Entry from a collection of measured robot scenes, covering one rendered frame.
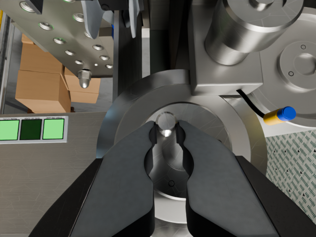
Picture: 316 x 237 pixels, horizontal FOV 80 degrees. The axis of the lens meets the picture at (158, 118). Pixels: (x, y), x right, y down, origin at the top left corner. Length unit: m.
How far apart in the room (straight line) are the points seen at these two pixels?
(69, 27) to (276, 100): 0.34
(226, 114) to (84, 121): 0.43
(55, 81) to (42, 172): 1.70
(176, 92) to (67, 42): 0.32
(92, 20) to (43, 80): 2.05
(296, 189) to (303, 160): 0.05
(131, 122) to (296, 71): 0.16
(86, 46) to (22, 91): 1.83
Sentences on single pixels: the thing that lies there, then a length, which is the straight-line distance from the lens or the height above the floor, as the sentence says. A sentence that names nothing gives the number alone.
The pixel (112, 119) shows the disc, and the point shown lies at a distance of 0.17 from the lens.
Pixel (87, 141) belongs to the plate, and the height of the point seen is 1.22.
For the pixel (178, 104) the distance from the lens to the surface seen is 0.15.
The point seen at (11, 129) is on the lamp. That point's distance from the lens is 0.63.
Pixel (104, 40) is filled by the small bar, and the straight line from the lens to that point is 0.39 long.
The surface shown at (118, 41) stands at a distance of 0.21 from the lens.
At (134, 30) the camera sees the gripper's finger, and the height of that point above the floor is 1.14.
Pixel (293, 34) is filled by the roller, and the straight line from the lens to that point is 0.24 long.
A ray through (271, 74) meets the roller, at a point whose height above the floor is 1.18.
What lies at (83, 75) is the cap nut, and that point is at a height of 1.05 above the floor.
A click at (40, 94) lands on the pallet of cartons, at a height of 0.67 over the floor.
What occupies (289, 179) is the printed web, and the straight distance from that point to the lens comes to 0.36.
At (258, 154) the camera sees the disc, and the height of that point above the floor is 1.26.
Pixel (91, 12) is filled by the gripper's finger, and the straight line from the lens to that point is 0.21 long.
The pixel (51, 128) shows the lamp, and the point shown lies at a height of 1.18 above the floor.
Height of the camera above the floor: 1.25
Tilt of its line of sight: 10 degrees down
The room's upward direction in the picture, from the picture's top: 179 degrees clockwise
